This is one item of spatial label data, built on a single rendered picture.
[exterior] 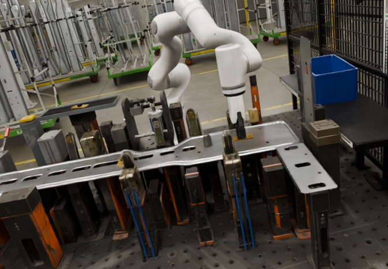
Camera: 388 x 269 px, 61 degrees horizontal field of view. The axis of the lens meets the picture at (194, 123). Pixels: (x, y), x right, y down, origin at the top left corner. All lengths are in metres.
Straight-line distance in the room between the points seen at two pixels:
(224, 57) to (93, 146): 0.69
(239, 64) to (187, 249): 0.69
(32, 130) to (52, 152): 0.24
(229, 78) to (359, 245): 0.69
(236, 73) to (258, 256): 0.62
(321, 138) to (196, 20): 0.60
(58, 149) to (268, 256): 0.94
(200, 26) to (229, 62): 0.20
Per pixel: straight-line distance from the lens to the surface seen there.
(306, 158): 1.11
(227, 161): 1.05
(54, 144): 1.52
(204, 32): 1.20
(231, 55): 1.09
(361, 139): 1.15
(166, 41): 1.48
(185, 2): 1.31
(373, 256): 1.23
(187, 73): 1.78
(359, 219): 1.36
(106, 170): 1.30
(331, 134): 1.18
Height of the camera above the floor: 1.55
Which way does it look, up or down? 21 degrees down
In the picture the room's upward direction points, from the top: 12 degrees counter-clockwise
